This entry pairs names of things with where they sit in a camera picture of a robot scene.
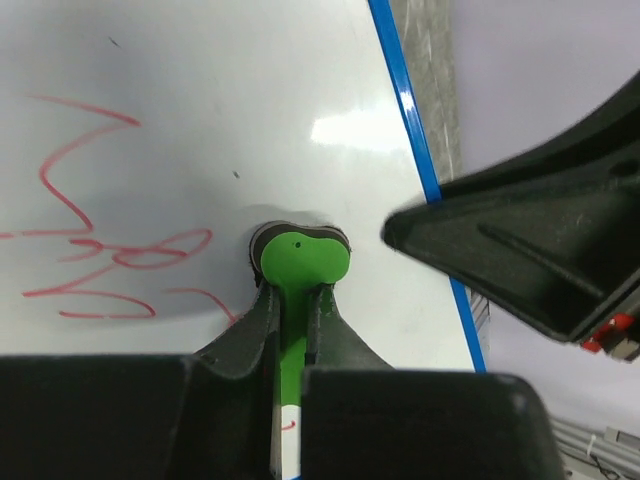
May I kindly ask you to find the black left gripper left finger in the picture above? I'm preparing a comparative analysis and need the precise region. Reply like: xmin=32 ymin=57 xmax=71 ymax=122
xmin=1 ymin=285 xmax=280 ymax=479

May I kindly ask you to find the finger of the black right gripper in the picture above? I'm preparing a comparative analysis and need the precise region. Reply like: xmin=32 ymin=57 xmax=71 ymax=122
xmin=382 ymin=79 xmax=639 ymax=343

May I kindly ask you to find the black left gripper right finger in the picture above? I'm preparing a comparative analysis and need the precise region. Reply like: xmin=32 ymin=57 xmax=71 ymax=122
xmin=300 ymin=286 xmax=563 ymax=479

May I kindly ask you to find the green black whiteboard eraser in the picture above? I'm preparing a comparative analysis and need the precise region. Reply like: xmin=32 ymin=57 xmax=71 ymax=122
xmin=249 ymin=220 xmax=351 ymax=479

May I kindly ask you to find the blue framed whiteboard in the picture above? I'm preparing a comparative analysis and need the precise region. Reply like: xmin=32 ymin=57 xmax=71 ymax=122
xmin=0 ymin=0 xmax=489 ymax=480

